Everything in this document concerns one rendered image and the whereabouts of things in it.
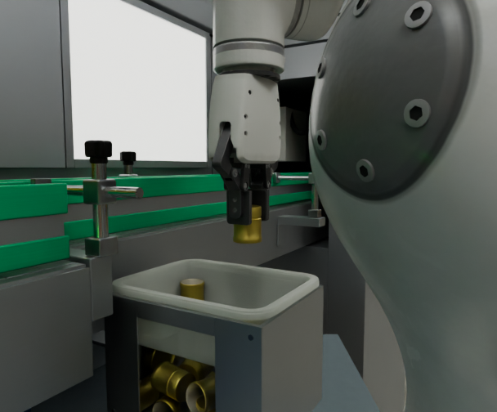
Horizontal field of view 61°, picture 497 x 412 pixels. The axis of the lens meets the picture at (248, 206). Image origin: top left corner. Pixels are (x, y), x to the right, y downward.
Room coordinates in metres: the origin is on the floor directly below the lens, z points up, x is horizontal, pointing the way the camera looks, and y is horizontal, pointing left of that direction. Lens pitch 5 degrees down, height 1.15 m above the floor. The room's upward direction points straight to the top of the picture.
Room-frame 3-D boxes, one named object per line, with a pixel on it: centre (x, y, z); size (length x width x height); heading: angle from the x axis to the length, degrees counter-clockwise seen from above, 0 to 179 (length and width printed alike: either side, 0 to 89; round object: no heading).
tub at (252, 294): (0.52, 0.04, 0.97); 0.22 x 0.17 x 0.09; 60
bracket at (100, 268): (0.48, 0.20, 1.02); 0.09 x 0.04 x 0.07; 60
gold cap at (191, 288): (0.61, 0.08, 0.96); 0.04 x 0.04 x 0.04
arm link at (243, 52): (0.51, 0.00, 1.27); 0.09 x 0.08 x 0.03; 149
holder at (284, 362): (0.53, 0.06, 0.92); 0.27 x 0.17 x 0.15; 60
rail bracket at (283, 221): (1.02, -0.14, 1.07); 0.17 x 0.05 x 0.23; 60
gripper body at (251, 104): (0.51, 0.00, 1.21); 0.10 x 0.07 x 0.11; 149
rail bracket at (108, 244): (0.47, 0.18, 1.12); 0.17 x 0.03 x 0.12; 60
